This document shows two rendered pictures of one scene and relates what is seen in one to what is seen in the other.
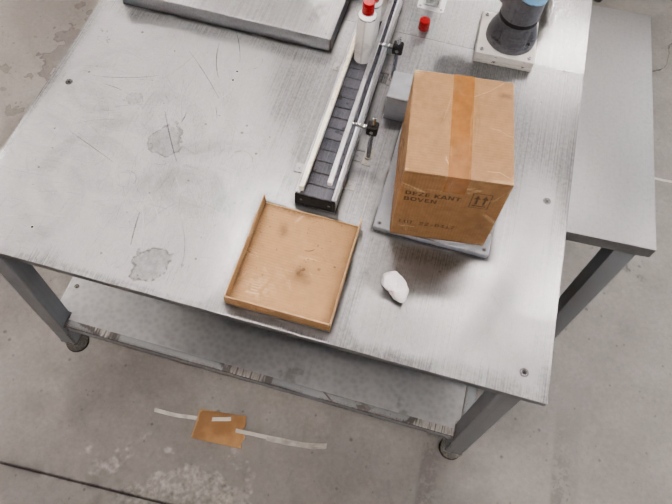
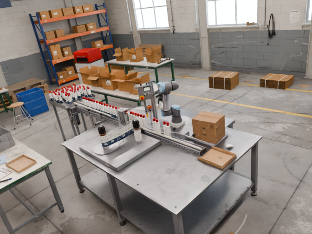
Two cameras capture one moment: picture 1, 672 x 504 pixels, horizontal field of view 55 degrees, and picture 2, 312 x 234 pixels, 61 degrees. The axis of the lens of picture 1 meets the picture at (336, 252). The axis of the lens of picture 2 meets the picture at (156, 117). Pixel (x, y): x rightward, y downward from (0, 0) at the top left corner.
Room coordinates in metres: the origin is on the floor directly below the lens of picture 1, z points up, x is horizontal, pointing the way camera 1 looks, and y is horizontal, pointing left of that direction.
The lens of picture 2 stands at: (-0.30, 2.27, 2.46)
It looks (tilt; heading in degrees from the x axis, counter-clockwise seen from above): 24 degrees down; 309
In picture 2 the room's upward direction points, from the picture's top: 9 degrees counter-clockwise
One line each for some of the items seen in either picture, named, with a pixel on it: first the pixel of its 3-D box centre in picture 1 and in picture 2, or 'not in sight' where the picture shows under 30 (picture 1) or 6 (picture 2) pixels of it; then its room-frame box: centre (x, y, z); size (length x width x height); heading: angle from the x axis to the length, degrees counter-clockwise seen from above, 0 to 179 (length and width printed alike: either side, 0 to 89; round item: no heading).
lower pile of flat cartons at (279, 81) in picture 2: not in sight; (276, 81); (1.24, -4.60, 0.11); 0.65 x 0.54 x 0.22; 170
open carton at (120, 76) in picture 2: not in sight; (127, 80); (3.43, -1.58, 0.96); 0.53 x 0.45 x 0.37; 84
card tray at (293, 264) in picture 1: (295, 259); (217, 156); (0.73, 0.10, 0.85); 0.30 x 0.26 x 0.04; 170
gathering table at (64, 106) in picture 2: not in sight; (77, 118); (4.02, -0.58, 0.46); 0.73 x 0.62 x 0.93; 170
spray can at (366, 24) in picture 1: (365, 31); (168, 130); (1.40, -0.02, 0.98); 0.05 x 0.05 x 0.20
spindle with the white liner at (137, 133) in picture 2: not in sight; (137, 131); (1.69, 0.21, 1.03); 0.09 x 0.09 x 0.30
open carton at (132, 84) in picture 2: not in sight; (139, 83); (3.03, -1.49, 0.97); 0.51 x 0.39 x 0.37; 88
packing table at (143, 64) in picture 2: not in sight; (139, 73); (4.97, -3.77, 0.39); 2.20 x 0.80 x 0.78; 173
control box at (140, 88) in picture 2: not in sight; (144, 91); (1.81, -0.18, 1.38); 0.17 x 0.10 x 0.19; 45
